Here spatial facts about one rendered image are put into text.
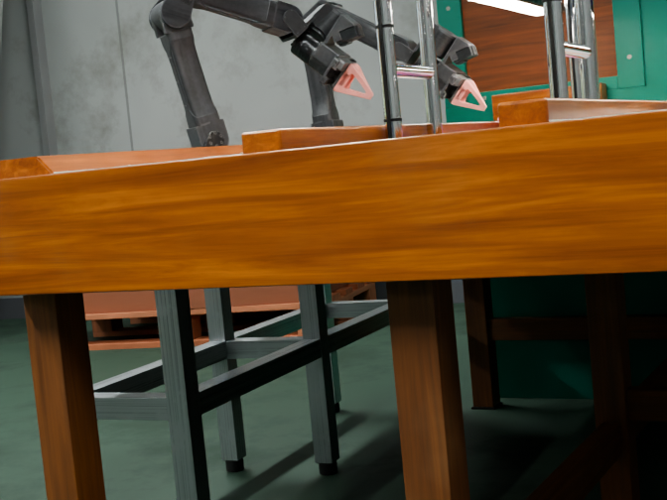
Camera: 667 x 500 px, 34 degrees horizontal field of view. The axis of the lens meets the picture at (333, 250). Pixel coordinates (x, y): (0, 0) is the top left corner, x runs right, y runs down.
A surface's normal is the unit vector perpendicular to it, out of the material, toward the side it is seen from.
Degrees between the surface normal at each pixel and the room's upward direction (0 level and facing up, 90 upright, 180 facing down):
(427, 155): 90
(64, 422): 90
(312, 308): 90
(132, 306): 90
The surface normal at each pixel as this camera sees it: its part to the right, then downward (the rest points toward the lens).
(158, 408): -0.40, 0.11
